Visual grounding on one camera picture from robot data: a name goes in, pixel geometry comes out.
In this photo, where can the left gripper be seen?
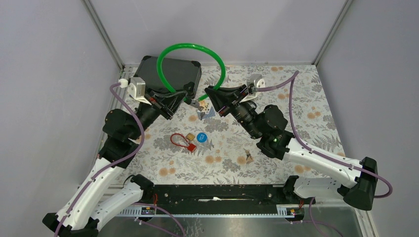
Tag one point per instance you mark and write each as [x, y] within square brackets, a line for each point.
[171, 101]

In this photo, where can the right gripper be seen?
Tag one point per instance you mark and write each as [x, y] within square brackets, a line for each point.
[225, 97]

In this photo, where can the brass padlock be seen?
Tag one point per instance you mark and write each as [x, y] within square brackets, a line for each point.
[189, 137]

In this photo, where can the red cable lock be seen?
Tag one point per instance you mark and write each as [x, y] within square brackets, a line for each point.
[180, 140]

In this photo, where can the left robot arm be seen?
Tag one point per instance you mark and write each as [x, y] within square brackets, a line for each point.
[84, 215]

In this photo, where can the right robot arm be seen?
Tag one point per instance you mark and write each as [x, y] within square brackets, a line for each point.
[352, 180]

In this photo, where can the blue-backed playing card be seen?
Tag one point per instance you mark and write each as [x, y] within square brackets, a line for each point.
[206, 113]

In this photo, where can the dark green carrying case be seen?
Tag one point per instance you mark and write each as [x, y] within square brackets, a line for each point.
[180, 74]

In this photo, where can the blue small blind chip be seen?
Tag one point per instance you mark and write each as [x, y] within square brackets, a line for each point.
[202, 137]

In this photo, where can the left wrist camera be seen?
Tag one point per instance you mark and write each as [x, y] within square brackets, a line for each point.
[137, 90]

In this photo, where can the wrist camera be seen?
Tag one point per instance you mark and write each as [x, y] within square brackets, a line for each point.
[254, 83]
[137, 90]

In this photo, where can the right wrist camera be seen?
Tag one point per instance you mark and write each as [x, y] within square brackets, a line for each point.
[254, 83]

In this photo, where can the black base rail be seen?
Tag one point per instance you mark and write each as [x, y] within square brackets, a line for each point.
[216, 199]

